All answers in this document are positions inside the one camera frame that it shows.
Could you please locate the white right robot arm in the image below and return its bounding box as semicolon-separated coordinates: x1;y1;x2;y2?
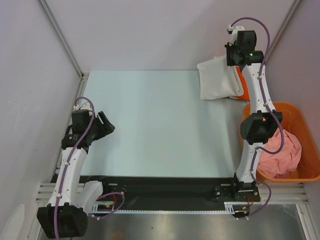
225;26;283;201

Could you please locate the orange plastic bin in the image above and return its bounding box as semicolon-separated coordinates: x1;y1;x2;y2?
236;102;320;185

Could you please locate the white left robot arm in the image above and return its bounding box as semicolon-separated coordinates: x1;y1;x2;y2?
36;109;115;240

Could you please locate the right corner frame post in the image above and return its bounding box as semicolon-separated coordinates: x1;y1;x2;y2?
265;0;304;63

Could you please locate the white slotted cable duct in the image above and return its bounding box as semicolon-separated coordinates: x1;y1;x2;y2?
89;202;249;216

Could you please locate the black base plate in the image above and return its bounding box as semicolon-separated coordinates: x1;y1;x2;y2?
79;175;261;212

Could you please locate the left corner frame post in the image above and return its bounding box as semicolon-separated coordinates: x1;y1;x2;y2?
36;0;84;79

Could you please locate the white t-shirt red graphic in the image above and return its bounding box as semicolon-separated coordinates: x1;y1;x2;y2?
197;55;244;100

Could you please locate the corner frame post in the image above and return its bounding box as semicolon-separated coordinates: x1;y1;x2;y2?
36;0;84;79
265;0;304;63

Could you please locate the folded orange t-shirt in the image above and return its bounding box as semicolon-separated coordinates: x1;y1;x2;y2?
231;68;250;102

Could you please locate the pink t-shirt in bin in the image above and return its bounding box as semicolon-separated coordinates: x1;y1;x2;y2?
257;129;302;179

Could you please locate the aluminium frame rail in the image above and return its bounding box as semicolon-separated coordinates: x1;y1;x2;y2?
35;72;90;207

